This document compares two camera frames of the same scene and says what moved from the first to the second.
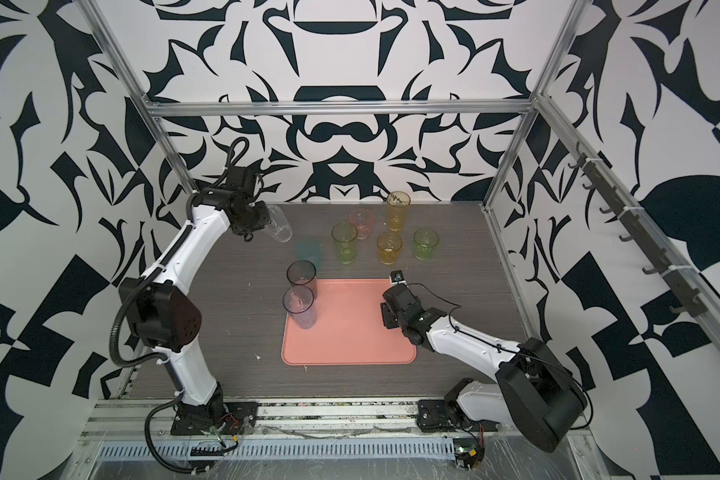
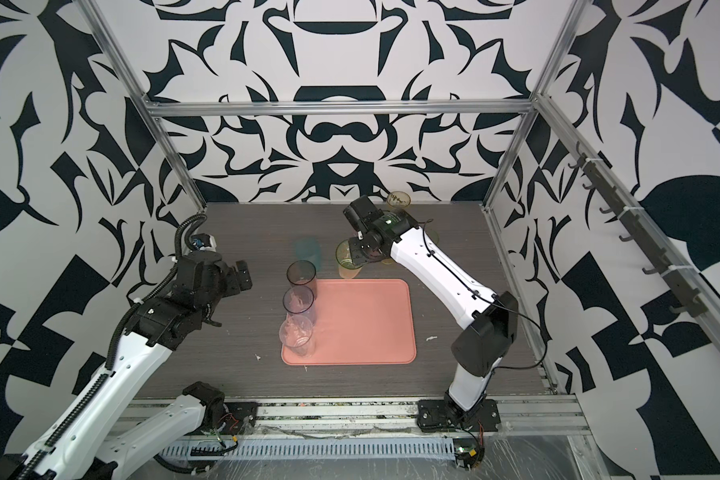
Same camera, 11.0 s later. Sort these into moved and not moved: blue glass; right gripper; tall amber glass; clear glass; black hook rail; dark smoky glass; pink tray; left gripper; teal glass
Moved: clear glass; left gripper; right gripper
Not moved: black hook rail; dark smoky glass; pink tray; tall amber glass; blue glass; teal glass
